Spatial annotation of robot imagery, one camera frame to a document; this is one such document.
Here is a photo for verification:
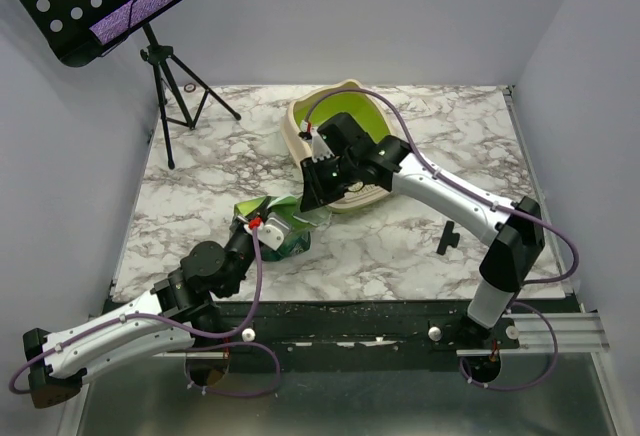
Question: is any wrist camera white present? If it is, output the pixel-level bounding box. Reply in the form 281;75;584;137
245;214;292;251
298;121;334;162

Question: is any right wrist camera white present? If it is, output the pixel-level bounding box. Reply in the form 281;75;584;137
298;121;334;162

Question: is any black binder clip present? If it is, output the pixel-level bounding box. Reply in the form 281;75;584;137
436;220;460;256

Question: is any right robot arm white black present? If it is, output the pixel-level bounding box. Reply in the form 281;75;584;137
300;113;545;348

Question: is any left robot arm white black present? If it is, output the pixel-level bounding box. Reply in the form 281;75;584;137
16;217;266;409

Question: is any microphone with purple handle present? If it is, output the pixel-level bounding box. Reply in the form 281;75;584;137
90;0;176;46

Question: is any green litter bag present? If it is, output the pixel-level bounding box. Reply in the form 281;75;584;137
229;194;331;262

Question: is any black music stand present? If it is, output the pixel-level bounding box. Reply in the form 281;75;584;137
0;0;242;171

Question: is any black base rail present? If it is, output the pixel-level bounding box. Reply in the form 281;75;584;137
225;300;553;379

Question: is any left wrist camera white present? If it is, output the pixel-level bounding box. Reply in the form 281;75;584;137
245;214;292;251

